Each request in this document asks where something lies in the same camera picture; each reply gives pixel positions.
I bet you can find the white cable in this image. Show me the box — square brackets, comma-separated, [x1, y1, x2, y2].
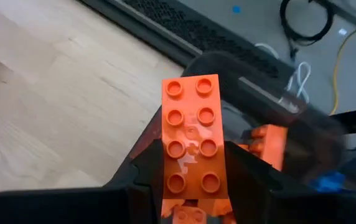
[285, 61, 312, 104]

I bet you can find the yellow cable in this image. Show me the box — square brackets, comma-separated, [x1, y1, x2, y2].
[329, 27, 356, 116]

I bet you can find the black floor cable loop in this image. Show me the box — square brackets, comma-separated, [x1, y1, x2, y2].
[278, 0, 335, 44]

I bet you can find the blue toy brick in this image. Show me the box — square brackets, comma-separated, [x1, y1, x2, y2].
[309, 170, 347, 193]

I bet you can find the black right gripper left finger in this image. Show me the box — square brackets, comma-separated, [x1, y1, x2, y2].
[127, 138, 166, 224]

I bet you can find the orange toy brick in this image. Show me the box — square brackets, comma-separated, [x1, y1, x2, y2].
[196, 198, 234, 218]
[161, 198, 185, 218]
[238, 123, 288, 172]
[172, 205, 209, 224]
[161, 73, 229, 200]

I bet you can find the black perforated table frame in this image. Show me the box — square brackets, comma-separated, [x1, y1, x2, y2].
[77, 0, 296, 80]

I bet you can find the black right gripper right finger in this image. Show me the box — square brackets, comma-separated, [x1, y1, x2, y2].
[224, 141, 284, 224]

